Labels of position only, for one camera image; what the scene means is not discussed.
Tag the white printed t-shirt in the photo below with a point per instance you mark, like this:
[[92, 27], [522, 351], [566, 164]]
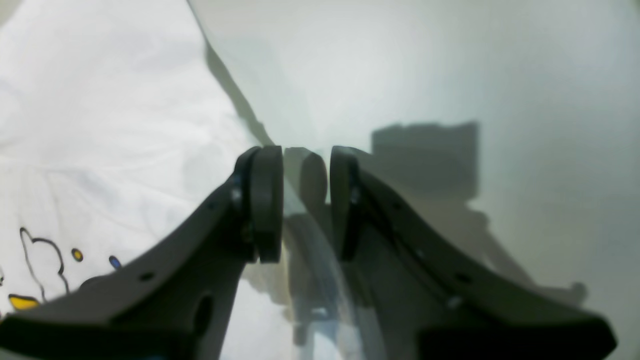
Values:
[[117, 121]]

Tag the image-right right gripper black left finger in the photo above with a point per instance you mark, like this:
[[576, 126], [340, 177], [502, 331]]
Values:
[[175, 301]]

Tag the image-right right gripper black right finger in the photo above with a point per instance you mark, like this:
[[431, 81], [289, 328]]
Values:
[[429, 300]]

